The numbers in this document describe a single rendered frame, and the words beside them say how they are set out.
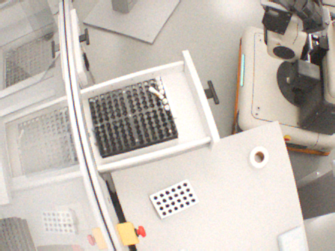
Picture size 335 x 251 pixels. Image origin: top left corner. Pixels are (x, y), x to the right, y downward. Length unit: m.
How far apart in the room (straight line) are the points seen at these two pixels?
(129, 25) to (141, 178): 1.26
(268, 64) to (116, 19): 0.97
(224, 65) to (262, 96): 0.43
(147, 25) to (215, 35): 0.41
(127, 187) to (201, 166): 0.23
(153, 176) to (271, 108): 0.82
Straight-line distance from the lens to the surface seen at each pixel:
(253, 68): 1.91
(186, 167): 1.22
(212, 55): 2.22
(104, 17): 2.36
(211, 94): 1.13
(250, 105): 1.83
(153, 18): 2.31
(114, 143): 1.10
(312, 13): 1.02
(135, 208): 1.21
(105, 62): 2.22
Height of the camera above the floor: 1.96
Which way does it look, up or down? 73 degrees down
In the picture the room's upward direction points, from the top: straight up
